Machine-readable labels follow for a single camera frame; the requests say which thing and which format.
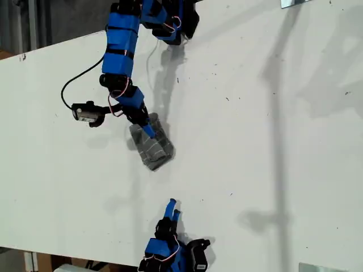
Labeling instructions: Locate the black camera cable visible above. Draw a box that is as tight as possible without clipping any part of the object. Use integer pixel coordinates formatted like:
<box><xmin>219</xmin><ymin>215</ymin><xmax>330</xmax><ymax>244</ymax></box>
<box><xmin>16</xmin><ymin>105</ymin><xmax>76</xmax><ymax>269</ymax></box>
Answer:
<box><xmin>60</xmin><ymin>24</ymin><xmax>108</xmax><ymax>110</ymax></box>

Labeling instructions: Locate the grey metal pole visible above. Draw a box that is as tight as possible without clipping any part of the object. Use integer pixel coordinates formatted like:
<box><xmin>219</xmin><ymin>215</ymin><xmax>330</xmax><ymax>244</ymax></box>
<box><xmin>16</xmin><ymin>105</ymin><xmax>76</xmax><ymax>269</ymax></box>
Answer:
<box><xmin>27</xmin><ymin>0</ymin><xmax>38</xmax><ymax>53</ymax></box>

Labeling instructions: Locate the white plastic container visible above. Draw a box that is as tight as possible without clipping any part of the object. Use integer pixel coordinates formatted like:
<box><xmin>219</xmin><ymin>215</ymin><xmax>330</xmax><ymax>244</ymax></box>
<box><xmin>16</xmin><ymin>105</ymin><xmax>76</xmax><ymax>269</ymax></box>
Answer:
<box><xmin>53</xmin><ymin>263</ymin><xmax>88</xmax><ymax>272</ymax></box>

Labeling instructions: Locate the black camera box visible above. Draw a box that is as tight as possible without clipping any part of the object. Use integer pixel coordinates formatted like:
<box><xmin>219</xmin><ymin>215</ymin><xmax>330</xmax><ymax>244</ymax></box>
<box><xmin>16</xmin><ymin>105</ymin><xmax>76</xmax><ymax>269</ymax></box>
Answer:
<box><xmin>70</xmin><ymin>100</ymin><xmax>106</xmax><ymax>128</ymax></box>
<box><xmin>185</xmin><ymin>239</ymin><xmax>212</xmax><ymax>271</ymax></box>

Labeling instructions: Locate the black camera stalk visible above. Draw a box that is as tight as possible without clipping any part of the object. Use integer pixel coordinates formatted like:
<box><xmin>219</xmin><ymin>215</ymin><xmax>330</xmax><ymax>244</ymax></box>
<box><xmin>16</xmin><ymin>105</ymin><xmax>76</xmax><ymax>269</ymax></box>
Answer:
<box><xmin>175</xmin><ymin>236</ymin><xmax>191</xmax><ymax>250</ymax></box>
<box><xmin>103</xmin><ymin>104</ymin><xmax>125</xmax><ymax>114</ymax></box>

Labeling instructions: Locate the steel plate bracket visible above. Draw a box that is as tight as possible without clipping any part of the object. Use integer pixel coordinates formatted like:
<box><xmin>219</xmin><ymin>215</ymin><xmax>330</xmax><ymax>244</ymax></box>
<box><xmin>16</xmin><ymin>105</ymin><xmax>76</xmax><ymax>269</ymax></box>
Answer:
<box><xmin>280</xmin><ymin>0</ymin><xmax>313</xmax><ymax>9</ymax></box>

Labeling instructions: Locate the grey striped towel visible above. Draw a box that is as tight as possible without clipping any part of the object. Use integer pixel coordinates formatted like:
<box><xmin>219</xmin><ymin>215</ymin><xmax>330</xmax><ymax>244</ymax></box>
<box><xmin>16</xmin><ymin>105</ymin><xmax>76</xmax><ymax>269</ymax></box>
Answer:
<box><xmin>129</xmin><ymin>112</ymin><xmax>175</xmax><ymax>172</ymax></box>

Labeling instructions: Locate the white table leg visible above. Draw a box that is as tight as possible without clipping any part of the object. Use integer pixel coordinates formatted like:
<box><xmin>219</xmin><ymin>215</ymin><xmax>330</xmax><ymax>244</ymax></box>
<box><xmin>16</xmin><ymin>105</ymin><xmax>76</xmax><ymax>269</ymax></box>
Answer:
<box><xmin>24</xmin><ymin>250</ymin><xmax>39</xmax><ymax>272</ymax></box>

